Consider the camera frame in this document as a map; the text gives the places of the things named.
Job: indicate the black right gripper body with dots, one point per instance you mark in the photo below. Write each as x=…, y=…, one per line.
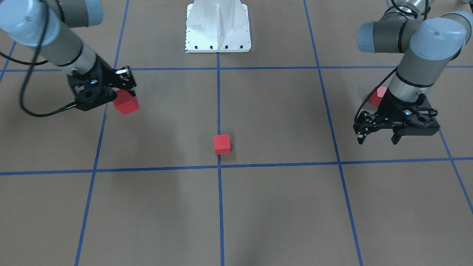
x=105, y=75

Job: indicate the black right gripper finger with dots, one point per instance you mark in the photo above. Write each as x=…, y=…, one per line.
x=126, y=80

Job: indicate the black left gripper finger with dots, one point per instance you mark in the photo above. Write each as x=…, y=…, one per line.
x=396, y=138
x=361, y=136

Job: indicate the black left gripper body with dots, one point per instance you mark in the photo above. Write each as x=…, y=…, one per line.
x=388, y=106

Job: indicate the red block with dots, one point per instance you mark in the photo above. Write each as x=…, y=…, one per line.
x=378, y=95
x=222, y=144
x=125, y=102

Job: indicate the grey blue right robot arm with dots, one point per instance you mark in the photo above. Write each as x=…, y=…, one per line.
x=46, y=27

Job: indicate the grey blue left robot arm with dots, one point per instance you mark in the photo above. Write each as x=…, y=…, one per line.
x=427, y=45

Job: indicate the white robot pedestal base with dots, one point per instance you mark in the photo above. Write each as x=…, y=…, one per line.
x=217, y=26

